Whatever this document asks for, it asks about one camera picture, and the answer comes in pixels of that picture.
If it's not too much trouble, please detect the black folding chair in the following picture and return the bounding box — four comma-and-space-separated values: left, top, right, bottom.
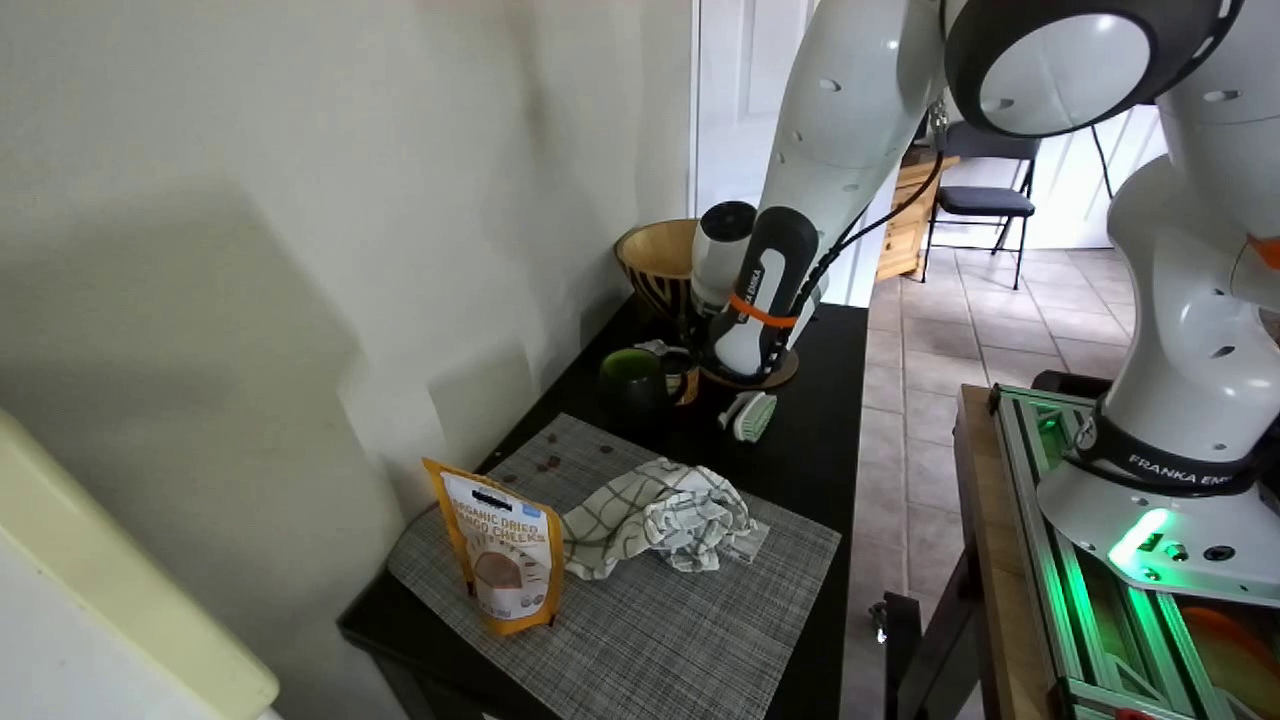
919, 118, 1045, 297

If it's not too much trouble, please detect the white single door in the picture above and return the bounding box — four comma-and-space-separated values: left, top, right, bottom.
688, 0, 882, 312

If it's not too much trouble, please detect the black table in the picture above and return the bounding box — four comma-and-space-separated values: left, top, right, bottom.
331, 294, 876, 720

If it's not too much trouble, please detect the wooden workbench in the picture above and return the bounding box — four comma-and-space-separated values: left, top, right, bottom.
949, 382, 1071, 720

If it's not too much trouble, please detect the cream stove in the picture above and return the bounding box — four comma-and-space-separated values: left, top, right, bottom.
0, 407, 285, 720

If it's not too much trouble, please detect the zebra pattern bamboo bowl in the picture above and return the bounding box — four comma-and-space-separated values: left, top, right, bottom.
609, 215, 712, 331

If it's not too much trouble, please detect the white double door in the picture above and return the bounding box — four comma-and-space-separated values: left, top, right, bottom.
1027, 99, 1177, 256

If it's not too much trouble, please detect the white checked dish towel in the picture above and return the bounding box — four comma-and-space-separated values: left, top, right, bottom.
554, 452, 774, 584

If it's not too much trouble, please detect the grey woven placemat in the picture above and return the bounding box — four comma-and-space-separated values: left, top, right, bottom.
382, 407, 848, 720

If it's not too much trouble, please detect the green lit metal frame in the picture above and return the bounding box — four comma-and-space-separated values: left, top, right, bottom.
994, 382, 1280, 720

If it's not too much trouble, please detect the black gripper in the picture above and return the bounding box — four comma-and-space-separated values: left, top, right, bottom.
660, 337, 731, 401

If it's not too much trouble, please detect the orange snack pouch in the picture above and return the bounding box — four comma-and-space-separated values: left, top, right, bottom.
414, 458, 572, 640

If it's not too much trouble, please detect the green white scrub brush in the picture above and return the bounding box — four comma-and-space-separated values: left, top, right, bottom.
717, 387, 783, 450

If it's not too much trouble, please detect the green plastic lid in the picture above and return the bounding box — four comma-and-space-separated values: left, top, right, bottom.
594, 344, 667, 401

